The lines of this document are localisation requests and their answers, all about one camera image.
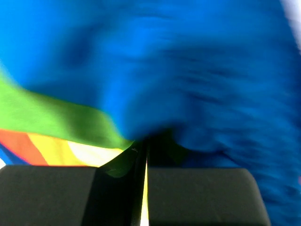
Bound rainbow striped shorts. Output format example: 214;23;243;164
0;0;301;226

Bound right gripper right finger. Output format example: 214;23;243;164
147;135;270;226

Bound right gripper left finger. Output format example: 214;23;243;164
0;143;147;226

